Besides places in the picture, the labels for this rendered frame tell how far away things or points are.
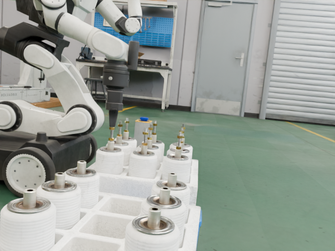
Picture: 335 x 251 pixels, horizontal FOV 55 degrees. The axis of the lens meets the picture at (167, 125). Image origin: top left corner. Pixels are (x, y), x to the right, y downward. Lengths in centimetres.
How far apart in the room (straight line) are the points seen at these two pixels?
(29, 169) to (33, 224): 77
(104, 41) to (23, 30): 60
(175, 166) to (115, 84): 33
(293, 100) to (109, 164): 548
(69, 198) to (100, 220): 12
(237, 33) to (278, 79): 114
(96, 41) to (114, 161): 40
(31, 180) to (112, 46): 64
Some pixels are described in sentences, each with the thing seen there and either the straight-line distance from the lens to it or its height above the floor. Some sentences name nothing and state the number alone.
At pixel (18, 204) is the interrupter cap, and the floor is 25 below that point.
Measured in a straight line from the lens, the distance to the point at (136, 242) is 57.
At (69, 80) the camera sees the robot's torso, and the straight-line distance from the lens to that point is 151.
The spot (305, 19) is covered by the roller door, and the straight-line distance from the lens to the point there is 652.
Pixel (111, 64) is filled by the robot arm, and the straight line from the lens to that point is 109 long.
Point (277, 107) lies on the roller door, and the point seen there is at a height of 24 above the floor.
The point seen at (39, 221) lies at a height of 24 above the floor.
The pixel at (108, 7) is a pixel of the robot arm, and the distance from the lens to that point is 178.
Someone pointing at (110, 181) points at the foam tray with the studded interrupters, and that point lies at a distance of 110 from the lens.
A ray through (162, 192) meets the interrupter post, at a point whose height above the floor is 27.
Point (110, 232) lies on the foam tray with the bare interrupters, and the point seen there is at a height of 14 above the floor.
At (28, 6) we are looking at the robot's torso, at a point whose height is 76.
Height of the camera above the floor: 50
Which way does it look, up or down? 7 degrees down
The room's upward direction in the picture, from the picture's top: 5 degrees clockwise
